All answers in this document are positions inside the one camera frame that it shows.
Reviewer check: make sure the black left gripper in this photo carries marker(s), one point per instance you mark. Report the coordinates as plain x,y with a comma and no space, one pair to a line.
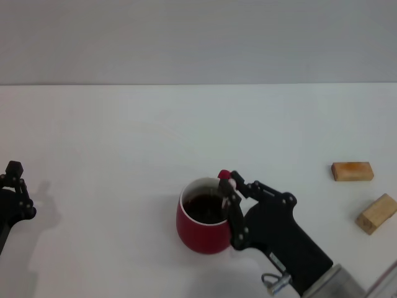
9,208

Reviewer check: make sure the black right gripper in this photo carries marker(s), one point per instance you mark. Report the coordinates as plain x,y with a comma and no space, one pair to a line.
279,229

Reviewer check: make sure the red ceramic mug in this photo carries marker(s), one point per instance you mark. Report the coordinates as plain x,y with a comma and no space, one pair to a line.
198,236

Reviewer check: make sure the plain wooden block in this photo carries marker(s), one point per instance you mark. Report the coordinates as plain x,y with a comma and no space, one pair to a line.
375,214

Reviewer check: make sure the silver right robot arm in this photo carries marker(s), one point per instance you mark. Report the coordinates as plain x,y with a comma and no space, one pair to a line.
335,282

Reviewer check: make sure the dark coffee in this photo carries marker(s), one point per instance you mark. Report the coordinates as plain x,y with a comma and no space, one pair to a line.
201,208

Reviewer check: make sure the wooden block with orange stain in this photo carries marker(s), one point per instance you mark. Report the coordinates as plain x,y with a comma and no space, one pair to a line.
352,171

